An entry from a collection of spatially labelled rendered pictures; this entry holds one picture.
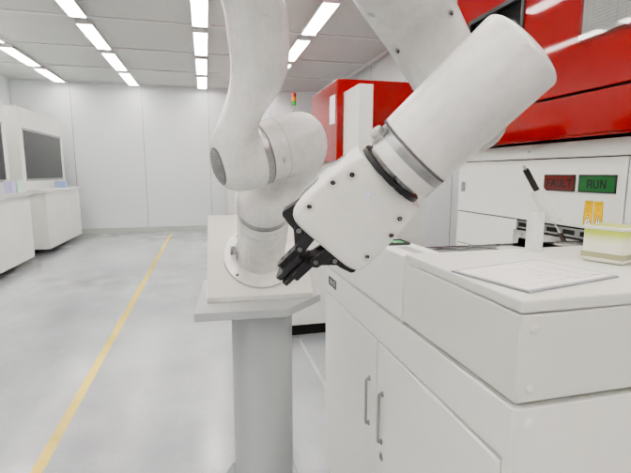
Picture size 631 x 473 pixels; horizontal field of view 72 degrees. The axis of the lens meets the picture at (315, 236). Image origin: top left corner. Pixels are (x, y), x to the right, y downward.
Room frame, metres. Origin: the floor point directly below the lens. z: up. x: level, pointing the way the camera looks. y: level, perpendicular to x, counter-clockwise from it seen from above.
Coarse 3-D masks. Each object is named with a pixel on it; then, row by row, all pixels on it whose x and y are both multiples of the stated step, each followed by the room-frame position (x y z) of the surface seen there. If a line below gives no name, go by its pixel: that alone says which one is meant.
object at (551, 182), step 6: (546, 180) 1.35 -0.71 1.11; (552, 180) 1.32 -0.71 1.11; (558, 180) 1.30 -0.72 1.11; (564, 180) 1.28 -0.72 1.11; (570, 180) 1.26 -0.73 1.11; (546, 186) 1.34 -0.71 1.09; (552, 186) 1.32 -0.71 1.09; (558, 186) 1.30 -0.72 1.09; (564, 186) 1.28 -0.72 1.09; (570, 186) 1.26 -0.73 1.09
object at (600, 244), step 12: (588, 228) 0.81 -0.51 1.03; (600, 228) 0.79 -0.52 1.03; (612, 228) 0.77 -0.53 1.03; (624, 228) 0.76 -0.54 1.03; (588, 240) 0.81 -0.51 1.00; (600, 240) 0.79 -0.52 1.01; (612, 240) 0.77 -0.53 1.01; (624, 240) 0.76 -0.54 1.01; (588, 252) 0.81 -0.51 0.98; (600, 252) 0.79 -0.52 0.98; (612, 252) 0.77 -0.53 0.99; (624, 252) 0.76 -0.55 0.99; (612, 264) 0.77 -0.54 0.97; (624, 264) 0.76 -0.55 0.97
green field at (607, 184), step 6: (582, 180) 1.22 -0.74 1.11; (588, 180) 1.20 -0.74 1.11; (594, 180) 1.18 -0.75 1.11; (600, 180) 1.16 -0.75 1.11; (606, 180) 1.15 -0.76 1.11; (612, 180) 1.13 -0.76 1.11; (582, 186) 1.22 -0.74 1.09; (588, 186) 1.20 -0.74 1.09; (594, 186) 1.18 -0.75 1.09; (600, 186) 1.16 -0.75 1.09; (606, 186) 1.15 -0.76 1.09; (612, 186) 1.13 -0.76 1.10
